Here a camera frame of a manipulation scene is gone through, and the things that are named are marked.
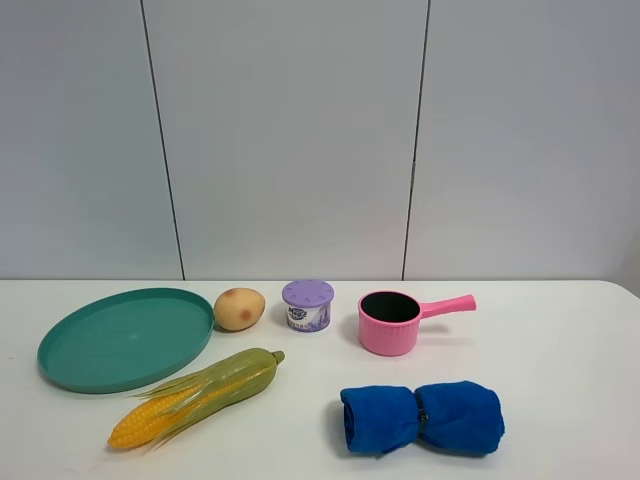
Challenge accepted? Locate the blue towel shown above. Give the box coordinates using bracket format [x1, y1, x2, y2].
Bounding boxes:
[340, 381, 505, 457]

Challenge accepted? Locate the purple lidded white jar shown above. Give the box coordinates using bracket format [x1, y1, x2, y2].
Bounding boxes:
[282, 280, 334, 333]

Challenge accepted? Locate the pink toy saucepan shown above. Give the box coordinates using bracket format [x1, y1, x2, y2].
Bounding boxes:
[358, 291, 477, 357]

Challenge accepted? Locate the brown potato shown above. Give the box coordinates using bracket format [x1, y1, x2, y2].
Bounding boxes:
[214, 288, 266, 332]

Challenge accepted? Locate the black band around towel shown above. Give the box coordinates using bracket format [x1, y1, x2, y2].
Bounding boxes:
[414, 390, 428, 438]

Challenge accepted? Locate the teal round plate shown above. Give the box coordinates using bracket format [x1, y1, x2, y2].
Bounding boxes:
[37, 287, 215, 394]

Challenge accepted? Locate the yellow corn cob with husk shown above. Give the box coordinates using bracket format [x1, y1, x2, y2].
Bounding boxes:
[107, 348, 285, 450]

